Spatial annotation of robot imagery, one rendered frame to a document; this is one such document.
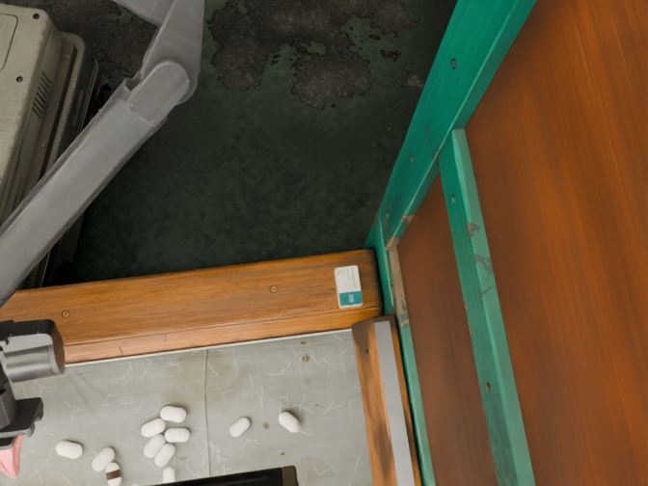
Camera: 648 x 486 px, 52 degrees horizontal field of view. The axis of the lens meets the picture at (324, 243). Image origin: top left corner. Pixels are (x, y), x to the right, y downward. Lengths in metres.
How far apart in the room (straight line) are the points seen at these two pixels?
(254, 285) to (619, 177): 0.76
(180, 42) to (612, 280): 0.51
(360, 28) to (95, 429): 1.45
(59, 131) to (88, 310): 0.68
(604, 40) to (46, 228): 0.62
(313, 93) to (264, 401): 1.17
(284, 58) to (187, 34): 1.34
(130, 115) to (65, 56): 0.97
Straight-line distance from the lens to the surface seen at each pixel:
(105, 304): 1.07
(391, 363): 0.93
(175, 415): 1.03
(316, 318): 1.03
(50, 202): 0.80
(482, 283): 0.54
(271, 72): 2.04
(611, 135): 0.36
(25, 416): 0.96
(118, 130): 0.76
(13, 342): 0.89
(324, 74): 2.04
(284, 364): 1.04
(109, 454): 1.06
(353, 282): 1.02
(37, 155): 1.63
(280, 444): 1.04
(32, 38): 1.63
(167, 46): 0.73
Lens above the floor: 1.78
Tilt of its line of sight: 75 degrees down
